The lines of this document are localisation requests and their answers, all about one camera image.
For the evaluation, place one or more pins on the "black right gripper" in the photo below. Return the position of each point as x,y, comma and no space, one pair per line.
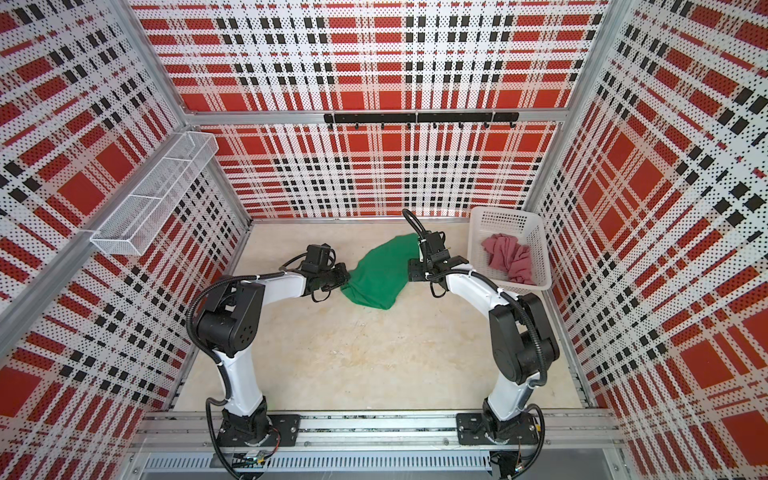
414,270

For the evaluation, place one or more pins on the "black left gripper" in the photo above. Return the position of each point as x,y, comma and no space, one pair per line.
344,276

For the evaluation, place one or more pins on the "green tank top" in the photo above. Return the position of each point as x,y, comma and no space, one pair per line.
382,273

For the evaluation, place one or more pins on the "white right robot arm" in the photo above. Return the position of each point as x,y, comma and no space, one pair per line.
522,341

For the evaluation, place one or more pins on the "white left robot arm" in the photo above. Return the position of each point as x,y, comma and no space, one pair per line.
223,321

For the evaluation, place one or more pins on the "maroon crumpled tank top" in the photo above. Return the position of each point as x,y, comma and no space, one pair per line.
508,255

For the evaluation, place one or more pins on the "white perforated plastic basket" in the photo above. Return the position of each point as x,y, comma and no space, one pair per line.
527,227

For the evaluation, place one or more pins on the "black wall hook rail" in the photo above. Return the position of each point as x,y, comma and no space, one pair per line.
421,117

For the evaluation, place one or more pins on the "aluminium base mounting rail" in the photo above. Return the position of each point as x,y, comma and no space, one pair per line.
420,430

